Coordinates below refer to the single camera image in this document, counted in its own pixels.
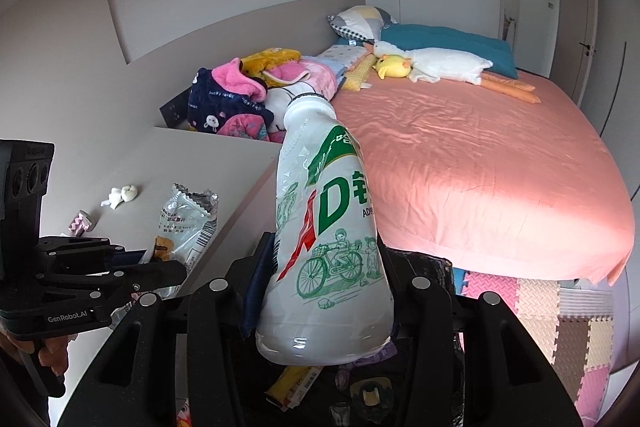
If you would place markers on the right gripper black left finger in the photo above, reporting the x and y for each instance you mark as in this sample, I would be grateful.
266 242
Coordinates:
207 337

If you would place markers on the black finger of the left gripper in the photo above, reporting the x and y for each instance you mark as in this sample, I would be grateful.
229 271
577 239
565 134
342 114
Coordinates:
151 276

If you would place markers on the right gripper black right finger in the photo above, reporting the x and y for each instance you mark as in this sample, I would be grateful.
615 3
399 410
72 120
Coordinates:
472 360

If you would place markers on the silver snack wrapper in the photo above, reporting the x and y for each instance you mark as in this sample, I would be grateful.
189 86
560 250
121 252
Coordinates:
185 230

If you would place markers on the white tissue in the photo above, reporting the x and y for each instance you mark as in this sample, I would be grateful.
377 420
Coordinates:
119 195

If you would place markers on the white AD milk bottle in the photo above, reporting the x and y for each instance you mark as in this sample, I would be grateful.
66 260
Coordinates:
328 301

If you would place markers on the black lined trash bin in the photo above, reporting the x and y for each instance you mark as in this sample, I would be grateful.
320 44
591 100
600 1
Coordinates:
408 265

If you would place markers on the bare left hand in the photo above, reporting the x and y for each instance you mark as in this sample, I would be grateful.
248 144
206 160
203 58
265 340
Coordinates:
53 354

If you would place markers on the grey bedside cabinet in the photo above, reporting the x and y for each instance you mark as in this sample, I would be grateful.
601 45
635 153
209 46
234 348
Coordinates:
242 172

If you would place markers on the colourful foam floor mat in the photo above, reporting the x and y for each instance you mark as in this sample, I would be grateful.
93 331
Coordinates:
572 324

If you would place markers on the navy cartoon blanket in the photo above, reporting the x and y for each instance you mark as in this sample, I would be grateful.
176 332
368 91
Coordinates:
212 108

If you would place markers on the bed with pink sheet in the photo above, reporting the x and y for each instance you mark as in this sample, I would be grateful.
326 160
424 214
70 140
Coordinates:
493 184

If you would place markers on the pink fleece garment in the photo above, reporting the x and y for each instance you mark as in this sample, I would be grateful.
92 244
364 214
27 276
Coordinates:
230 77

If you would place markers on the white pink cartoon quilt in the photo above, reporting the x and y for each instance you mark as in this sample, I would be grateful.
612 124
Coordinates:
293 78

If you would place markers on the white goose plush toy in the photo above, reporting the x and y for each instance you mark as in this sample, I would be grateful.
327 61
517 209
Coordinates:
435 64

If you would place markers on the yellow duck plush toy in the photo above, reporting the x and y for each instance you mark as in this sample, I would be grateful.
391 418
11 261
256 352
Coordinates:
392 66

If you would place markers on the teal pillow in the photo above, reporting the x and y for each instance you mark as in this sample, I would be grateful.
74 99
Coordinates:
411 37

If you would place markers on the patterned grey yellow pillow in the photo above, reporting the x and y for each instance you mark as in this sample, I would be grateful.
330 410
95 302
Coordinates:
362 23

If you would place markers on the white closet door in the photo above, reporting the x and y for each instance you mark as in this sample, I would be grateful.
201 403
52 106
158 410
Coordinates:
555 39

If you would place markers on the black wall socket panel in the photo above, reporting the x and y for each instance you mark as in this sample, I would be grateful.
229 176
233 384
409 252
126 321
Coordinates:
174 111

